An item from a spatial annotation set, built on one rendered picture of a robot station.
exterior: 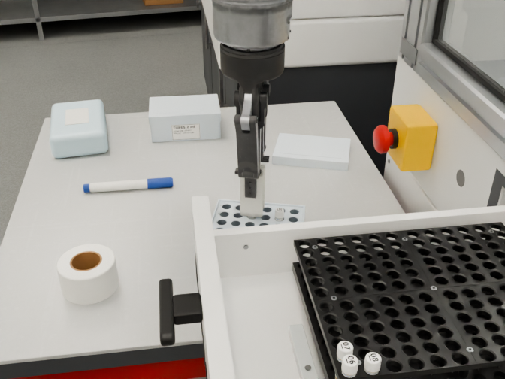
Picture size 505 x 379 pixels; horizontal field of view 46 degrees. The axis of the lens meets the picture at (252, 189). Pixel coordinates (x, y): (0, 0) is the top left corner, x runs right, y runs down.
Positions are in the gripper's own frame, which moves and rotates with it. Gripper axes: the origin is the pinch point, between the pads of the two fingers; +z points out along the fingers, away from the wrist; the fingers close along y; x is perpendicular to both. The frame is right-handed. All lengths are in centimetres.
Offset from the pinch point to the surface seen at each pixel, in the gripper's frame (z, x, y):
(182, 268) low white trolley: 7.8, 8.1, -8.0
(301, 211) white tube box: 4.3, -6.6, 2.0
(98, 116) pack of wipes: 3.5, 31.1, 25.4
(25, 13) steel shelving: 69, 191, 298
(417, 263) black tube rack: -6.2, -18.7, -20.4
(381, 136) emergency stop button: -4.8, -16.7, 8.3
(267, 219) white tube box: 5.1, -2.0, 0.6
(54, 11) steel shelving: 69, 173, 304
